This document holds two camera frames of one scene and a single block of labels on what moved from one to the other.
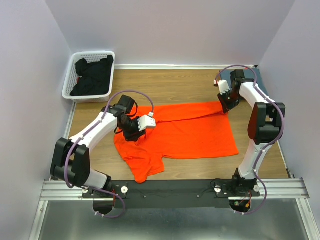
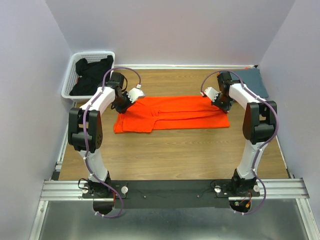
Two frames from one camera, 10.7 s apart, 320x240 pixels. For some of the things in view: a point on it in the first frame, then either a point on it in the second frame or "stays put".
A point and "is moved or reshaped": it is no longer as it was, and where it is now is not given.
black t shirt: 95,76 stays put
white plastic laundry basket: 71,79 stays put
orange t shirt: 192,129 is moved or reshaped
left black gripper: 135,136 to 121,110
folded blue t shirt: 249,74 stays put
